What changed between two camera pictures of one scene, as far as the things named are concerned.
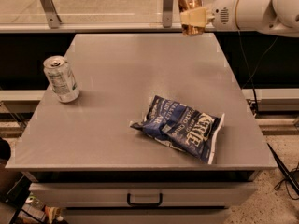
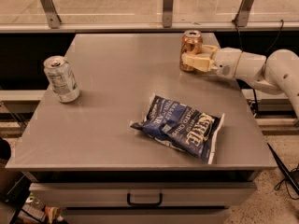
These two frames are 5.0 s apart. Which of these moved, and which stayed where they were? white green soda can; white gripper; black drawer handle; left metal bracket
Moved: white gripper
Stayed: left metal bracket; black drawer handle; white green soda can
